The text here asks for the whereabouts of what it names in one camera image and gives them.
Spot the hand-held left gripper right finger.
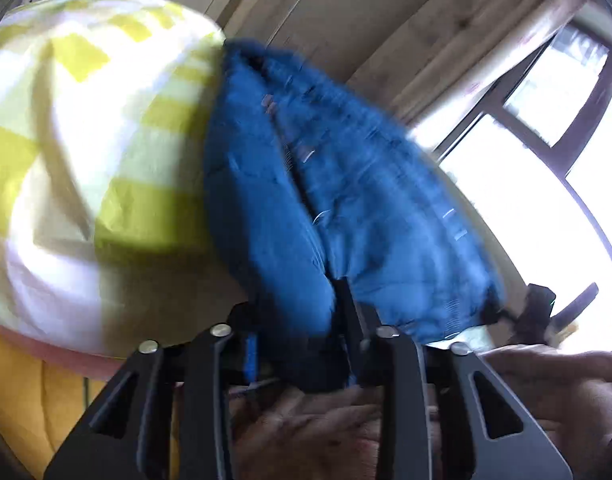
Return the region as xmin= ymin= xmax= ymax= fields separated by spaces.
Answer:
xmin=336 ymin=279 xmax=574 ymax=480

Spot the person's right hand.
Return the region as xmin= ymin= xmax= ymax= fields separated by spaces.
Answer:
xmin=478 ymin=342 xmax=612 ymax=461

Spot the dark framed window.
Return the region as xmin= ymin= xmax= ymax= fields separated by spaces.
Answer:
xmin=406 ymin=20 xmax=612 ymax=356

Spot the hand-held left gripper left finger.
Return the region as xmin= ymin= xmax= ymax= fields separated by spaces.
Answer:
xmin=43 ymin=324 xmax=259 ymax=480

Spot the blue quilted puffer jacket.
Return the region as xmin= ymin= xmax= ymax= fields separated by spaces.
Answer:
xmin=203 ymin=37 xmax=504 ymax=393

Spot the printed beige curtain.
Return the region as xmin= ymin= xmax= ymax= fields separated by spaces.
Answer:
xmin=346 ymin=0 xmax=586 ymax=128

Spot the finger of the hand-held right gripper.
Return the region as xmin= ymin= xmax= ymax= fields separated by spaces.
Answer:
xmin=553 ymin=282 xmax=599 ymax=332
xmin=510 ymin=283 xmax=556 ymax=346

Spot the yellow white checkered sheet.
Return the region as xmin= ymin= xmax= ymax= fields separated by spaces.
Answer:
xmin=0 ymin=0 xmax=247 ymax=358

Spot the person's left hand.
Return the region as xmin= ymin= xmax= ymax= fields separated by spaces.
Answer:
xmin=228 ymin=385 xmax=441 ymax=480

